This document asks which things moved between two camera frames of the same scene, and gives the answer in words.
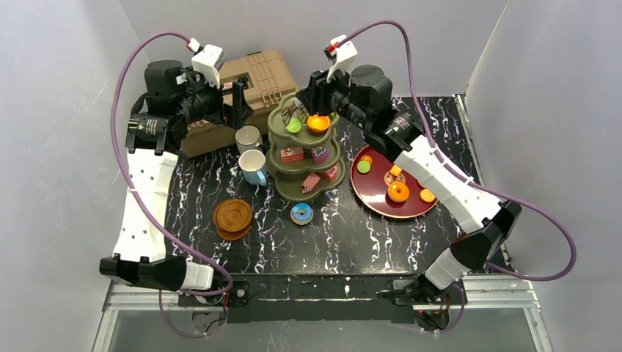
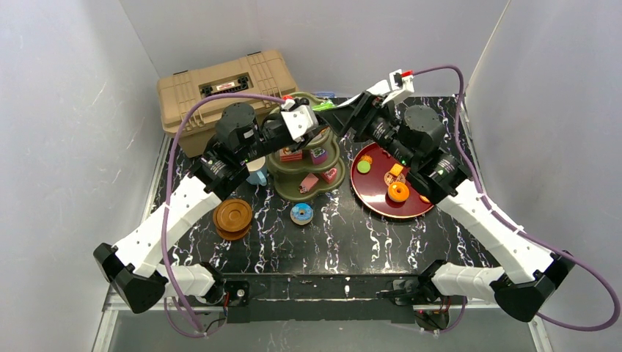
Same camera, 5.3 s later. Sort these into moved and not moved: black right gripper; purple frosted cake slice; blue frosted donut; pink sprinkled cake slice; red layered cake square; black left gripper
Moved: black left gripper; black right gripper
Not moved: pink sprinkled cake slice; purple frosted cake slice; red layered cake square; blue frosted donut
